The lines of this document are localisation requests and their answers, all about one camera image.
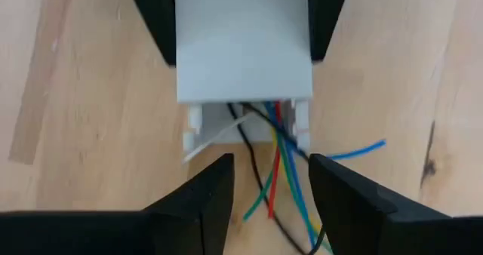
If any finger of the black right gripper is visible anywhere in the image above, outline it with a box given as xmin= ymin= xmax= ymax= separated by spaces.
xmin=125 ymin=0 xmax=177 ymax=67
xmin=306 ymin=0 xmax=352 ymax=63

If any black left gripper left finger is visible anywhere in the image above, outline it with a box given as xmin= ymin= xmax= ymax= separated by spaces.
xmin=0 ymin=152 xmax=235 ymax=255

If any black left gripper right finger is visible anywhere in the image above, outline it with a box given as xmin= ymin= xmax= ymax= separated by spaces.
xmin=308 ymin=152 xmax=483 ymax=255

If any white duct cover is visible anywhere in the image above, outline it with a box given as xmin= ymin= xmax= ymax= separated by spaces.
xmin=174 ymin=0 xmax=314 ymax=105

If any red wire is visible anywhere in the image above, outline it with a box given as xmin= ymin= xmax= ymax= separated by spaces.
xmin=266 ymin=101 xmax=285 ymax=220

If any bundle of coloured cables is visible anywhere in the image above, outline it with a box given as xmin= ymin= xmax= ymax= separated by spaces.
xmin=182 ymin=111 xmax=260 ymax=165
xmin=242 ymin=132 xmax=335 ymax=255

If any white slotted cable duct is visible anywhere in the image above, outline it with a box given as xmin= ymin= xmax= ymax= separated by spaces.
xmin=182 ymin=98 xmax=312 ymax=162

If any yellow wire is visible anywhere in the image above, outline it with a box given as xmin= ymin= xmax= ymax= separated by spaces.
xmin=269 ymin=125 xmax=325 ymax=236

